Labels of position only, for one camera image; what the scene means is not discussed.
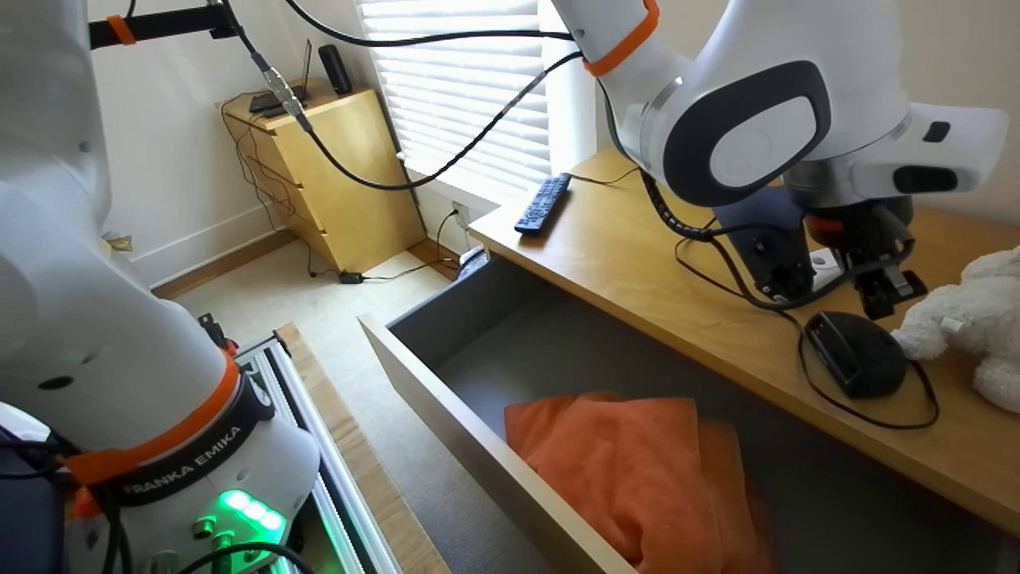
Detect tall black speaker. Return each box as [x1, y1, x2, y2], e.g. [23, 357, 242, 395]
[315, 43, 357, 99]

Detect wooden base board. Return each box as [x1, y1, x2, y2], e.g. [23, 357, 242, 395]
[274, 321, 454, 574]

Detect white plush toy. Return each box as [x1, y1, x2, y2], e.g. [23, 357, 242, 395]
[891, 245, 1020, 417]

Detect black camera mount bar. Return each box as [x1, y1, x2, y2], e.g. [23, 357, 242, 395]
[87, 0, 248, 51]

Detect aluminium robot stand frame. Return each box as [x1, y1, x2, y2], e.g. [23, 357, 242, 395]
[234, 333, 404, 574]

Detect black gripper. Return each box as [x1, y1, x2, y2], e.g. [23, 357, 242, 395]
[807, 195, 932, 321]

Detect white window blinds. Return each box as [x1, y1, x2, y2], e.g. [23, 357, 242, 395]
[357, 0, 567, 201]

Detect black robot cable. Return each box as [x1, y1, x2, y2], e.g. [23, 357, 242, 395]
[281, 0, 584, 51]
[216, 0, 588, 195]

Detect black remote control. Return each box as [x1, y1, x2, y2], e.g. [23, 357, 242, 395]
[515, 173, 577, 240]

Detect dark wrist camera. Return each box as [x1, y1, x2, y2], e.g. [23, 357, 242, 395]
[717, 189, 824, 309]

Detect flat black router box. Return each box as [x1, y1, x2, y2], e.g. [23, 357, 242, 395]
[245, 83, 313, 123]

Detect wooden desk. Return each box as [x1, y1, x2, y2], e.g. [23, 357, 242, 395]
[465, 142, 1020, 538]

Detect black computer mouse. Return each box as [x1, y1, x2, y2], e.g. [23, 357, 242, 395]
[803, 309, 912, 401]

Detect open grey wooden drawer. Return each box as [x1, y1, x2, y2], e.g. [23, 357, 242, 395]
[357, 252, 1020, 574]

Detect orange cloth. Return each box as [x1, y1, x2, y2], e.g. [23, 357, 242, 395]
[502, 388, 774, 574]

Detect light wooden cabinet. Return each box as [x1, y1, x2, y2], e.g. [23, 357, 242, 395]
[221, 87, 432, 279]

